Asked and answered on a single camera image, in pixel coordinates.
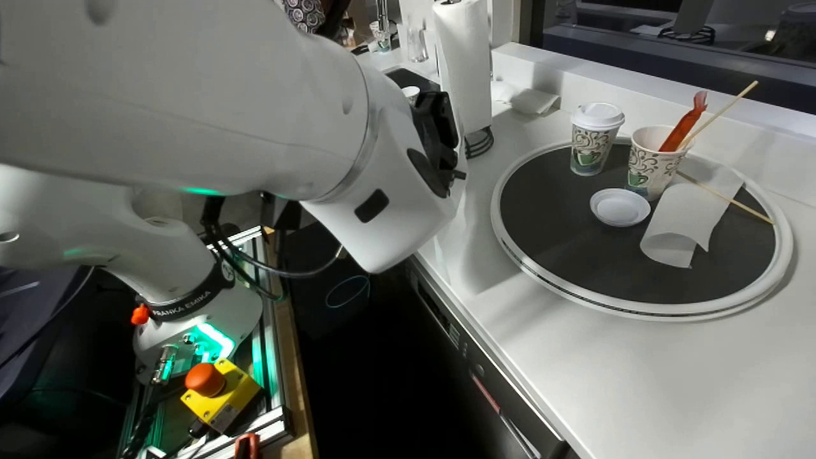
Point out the aluminium profile frame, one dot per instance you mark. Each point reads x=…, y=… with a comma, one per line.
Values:
x=271, y=365

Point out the rolled white paper sheet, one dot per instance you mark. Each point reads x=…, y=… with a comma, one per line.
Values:
x=678, y=219

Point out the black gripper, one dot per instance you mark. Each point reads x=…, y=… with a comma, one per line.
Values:
x=441, y=129

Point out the patterned paper cup stack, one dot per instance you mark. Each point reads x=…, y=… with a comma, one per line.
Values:
x=302, y=14

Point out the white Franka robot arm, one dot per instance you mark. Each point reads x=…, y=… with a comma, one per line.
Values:
x=213, y=103

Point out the open patterned paper cup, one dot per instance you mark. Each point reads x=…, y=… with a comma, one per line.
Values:
x=651, y=173

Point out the white paper towel roll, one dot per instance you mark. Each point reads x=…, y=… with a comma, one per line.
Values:
x=462, y=68

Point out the orange plastic fork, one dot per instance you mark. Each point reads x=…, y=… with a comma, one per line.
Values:
x=683, y=129

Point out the orange black clamp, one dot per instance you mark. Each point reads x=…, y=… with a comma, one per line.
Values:
x=246, y=448

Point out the folded white cloth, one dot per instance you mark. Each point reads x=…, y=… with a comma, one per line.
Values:
x=534, y=103

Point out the small white round lid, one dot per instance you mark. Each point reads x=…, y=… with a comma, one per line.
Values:
x=621, y=207

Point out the round black white-rimmed tray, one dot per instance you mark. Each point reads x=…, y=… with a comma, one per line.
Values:
x=576, y=245

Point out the small orange base knob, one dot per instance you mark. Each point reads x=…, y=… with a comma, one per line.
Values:
x=140, y=315

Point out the patterned paper cup with lid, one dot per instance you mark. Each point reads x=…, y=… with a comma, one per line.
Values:
x=590, y=144

